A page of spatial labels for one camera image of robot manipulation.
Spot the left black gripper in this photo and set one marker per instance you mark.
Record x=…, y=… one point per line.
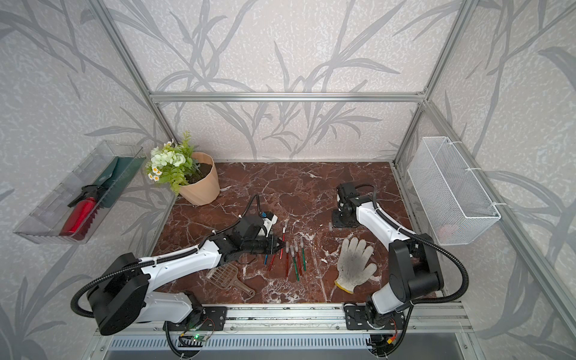
x=271, y=244

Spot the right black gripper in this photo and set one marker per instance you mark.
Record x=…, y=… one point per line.
x=335, y=221

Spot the red carving knife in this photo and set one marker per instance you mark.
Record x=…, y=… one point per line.
x=287, y=261
x=298, y=259
x=282, y=250
x=270, y=265

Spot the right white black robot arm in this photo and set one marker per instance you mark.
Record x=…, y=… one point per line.
x=414, y=269

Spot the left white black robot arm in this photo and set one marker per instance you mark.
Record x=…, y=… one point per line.
x=128, y=291

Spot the green carving knife left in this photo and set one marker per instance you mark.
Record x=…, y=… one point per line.
x=294, y=262

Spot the green carving knife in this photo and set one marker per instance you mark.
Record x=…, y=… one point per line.
x=294, y=262
x=303, y=259

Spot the green carving knife right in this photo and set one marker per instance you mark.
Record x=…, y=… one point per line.
x=303, y=259

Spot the brown plastic scoop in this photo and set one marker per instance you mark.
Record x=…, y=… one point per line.
x=227, y=276

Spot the white work glove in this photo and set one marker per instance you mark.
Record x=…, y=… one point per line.
x=353, y=264

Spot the terracotta flower pot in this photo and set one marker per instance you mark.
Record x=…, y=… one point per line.
x=206, y=190

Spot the small circuit board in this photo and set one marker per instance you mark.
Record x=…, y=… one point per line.
x=194, y=340

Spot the artificial white flower plant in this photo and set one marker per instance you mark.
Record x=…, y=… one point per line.
x=174, y=165

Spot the green garden trowel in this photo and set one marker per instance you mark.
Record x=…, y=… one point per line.
x=114, y=179

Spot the red spray bottle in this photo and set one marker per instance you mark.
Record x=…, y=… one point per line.
x=85, y=207

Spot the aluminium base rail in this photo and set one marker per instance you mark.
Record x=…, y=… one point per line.
x=244, y=319

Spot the white wire mesh basket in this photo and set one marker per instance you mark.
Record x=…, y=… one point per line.
x=457, y=206

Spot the clear plastic wall tray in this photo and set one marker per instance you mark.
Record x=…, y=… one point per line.
x=43, y=225

